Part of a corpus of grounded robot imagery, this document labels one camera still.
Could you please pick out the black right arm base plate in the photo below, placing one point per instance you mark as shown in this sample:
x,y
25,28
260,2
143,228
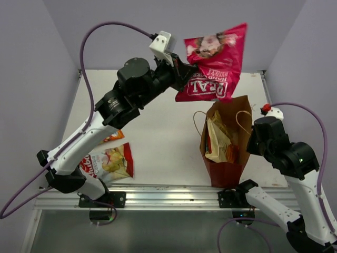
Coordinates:
x,y
230,198

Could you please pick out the red Kusuka cassava chips bag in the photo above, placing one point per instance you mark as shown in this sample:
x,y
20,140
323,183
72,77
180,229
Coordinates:
x,y
110,164

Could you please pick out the red paper bag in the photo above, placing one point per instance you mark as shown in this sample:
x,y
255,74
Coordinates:
x,y
237,116

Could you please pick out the pink Real chips bag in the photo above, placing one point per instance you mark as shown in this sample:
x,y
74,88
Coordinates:
x,y
219,58

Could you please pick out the aluminium table frame rail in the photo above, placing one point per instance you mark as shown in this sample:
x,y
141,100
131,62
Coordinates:
x,y
168,206

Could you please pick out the brown kettle chips bag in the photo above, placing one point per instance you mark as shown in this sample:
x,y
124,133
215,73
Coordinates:
x,y
217,120

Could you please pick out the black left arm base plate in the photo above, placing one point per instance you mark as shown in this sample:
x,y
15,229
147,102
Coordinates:
x,y
116,199

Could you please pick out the orange Fox's candy bag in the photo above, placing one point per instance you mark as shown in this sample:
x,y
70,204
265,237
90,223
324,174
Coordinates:
x,y
112,137

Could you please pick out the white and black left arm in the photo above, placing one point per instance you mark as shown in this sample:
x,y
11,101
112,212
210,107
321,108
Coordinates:
x,y
136,86

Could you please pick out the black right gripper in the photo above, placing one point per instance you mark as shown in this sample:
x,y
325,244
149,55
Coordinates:
x,y
250,147

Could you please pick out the cream cassava chips bag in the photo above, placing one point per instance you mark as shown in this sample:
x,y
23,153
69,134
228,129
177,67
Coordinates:
x,y
220,148

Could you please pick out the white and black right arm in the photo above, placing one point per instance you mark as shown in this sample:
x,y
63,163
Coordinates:
x,y
308,229

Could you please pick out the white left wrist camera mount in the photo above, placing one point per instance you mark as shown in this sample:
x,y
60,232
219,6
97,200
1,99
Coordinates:
x,y
162,47

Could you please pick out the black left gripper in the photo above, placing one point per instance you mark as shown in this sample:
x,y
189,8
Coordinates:
x,y
180,71

